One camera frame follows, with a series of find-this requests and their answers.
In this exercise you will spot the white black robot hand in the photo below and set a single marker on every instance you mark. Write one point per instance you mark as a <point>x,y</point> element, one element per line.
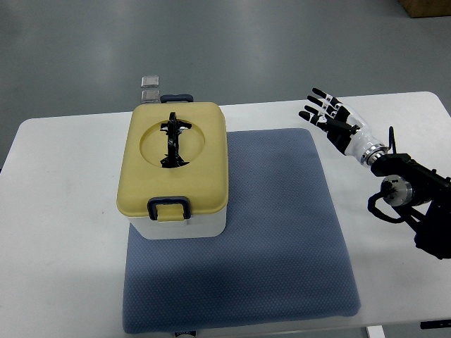
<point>345,129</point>

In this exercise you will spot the yellow box lid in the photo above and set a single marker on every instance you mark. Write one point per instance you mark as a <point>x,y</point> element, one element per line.
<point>175,163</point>

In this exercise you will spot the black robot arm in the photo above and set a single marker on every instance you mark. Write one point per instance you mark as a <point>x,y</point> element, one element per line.
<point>413,194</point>

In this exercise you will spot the brown cardboard box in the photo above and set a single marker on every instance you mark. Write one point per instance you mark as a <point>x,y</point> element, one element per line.
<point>426,8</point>

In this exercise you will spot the white storage box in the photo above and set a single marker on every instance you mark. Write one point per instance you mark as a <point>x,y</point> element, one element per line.
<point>198,226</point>

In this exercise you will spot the blue padded mat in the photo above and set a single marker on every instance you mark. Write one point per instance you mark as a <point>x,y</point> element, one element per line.
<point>281,256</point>

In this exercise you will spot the white table leg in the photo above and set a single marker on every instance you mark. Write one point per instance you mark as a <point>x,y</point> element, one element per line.
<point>375,331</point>

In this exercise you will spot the black table control panel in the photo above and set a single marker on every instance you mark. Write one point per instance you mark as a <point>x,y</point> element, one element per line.
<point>435,324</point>

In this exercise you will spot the label under table edge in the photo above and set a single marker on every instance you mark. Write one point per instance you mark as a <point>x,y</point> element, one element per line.
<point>191,333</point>

